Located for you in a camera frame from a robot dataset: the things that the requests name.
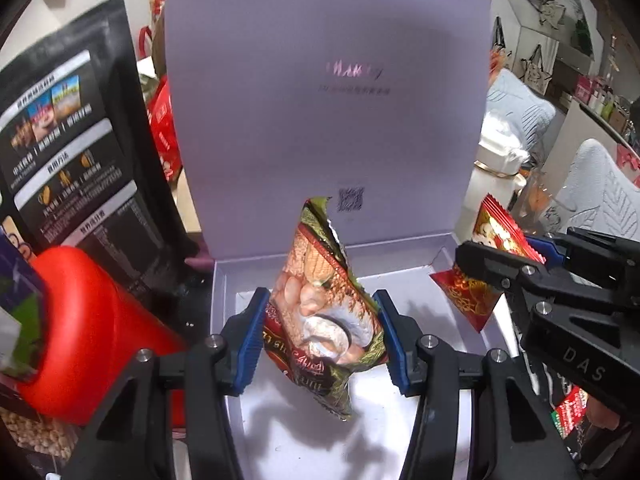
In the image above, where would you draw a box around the blue white medicine box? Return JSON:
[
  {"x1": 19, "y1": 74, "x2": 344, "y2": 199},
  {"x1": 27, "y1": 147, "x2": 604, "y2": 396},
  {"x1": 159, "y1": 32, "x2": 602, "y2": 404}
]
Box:
[{"x1": 0, "y1": 232, "x2": 46, "y2": 382}]

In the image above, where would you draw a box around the lavender open gift box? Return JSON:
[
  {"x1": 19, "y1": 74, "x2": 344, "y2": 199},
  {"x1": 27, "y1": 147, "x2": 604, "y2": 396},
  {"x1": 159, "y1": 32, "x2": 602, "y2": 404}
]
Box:
[{"x1": 162, "y1": 0, "x2": 542, "y2": 480}]

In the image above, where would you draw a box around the small red snack packet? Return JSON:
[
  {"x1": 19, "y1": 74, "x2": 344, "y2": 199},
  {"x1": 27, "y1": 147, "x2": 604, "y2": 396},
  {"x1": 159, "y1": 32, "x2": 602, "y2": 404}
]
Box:
[{"x1": 430, "y1": 194, "x2": 546, "y2": 333}]

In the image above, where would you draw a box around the black printed food pouch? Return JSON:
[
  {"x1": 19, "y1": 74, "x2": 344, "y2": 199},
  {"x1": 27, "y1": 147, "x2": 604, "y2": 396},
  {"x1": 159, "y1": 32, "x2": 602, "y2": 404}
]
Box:
[{"x1": 1, "y1": 0, "x2": 196, "y2": 302}]

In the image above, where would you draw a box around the red plastic container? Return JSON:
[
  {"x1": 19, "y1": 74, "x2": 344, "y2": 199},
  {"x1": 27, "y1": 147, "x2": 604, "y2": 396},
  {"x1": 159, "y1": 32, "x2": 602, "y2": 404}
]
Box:
[{"x1": 17, "y1": 246, "x2": 186, "y2": 426}]

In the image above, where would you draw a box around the white ceramic lidded pot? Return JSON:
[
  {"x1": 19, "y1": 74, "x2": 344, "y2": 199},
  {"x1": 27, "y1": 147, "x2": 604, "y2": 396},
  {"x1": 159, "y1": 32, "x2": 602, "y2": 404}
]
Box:
[{"x1": 454, "y1": 112, "x2": 528, "y2": 242}]

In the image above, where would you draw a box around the grey leaf chair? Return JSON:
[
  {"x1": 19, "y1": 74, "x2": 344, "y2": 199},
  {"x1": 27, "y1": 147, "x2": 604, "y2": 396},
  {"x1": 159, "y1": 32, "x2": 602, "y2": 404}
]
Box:
[
  {"x1": 544, "y1": 139, "x2": 639, "y2": 240},
  {"x1": 487, "y1": 68, "x2": 555, "y2": 160}
]

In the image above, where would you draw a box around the large red spicy snack packet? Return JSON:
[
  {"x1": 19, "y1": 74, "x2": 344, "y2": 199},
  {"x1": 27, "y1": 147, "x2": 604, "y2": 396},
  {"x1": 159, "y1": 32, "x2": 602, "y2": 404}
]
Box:
[{"x1": 551, "y1": 386, "x2": 589, "y2": 439}]

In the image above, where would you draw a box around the brown green snack packet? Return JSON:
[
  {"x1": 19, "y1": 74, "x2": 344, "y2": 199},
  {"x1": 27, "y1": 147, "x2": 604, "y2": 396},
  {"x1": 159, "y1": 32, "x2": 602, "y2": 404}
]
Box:
[{"x1": 262, "y1": 197, "x2": 386, "y2": 420}]

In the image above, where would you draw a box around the right hand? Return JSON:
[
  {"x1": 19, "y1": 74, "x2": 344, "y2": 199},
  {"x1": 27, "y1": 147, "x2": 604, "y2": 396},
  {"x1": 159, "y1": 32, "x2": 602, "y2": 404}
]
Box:
[{"x1": 586, "y1": 396, "x2": 626, "y2": 431}]

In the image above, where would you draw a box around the near grey leaf chair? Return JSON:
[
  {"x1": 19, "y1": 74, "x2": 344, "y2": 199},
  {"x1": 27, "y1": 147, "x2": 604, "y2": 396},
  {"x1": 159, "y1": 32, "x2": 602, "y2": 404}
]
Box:
[{"x1": 544, "y1": 139, "x2": 639, "y2": 240}]

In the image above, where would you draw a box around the glass cup with spoon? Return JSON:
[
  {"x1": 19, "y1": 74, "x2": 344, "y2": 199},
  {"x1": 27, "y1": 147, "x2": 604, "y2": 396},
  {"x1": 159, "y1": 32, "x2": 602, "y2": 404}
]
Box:
[{"x1": 510, "y1": 169, "x2": 562, "y2": 236}]

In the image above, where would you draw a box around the far grey leaf chair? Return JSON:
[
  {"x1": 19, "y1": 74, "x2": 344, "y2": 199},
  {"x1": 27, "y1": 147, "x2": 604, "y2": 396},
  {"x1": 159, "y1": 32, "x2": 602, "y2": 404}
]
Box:
[{"x1": 487, "y1": 68, "x2": 555, "y2": 160}]

